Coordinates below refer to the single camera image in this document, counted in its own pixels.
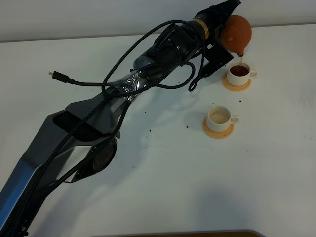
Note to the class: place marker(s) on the brown clay teapot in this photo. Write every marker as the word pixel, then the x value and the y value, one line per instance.
pixel 236 34

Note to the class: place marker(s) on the near white teacup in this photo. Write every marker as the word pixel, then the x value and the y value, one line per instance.
pixel 219 119

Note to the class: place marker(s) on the far orange round coaster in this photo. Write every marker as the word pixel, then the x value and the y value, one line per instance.
pixel 234 88

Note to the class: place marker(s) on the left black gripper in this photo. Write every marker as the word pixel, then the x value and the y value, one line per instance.
pixel 212 20

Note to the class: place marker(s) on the far white teacup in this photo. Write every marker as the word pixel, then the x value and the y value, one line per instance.
pixel 240 73

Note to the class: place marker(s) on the white teacup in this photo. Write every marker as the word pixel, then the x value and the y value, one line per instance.
pixel 240 73
pixel 219 119

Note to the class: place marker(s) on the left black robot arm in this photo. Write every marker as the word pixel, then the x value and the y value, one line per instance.
pixel 81 140

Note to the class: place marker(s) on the orange round coaster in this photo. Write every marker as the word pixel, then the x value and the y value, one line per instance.
pixel 234 88
pixel 217 135

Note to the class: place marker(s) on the near orange round coaster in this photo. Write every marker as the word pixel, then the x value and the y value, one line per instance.
pixel 217 135

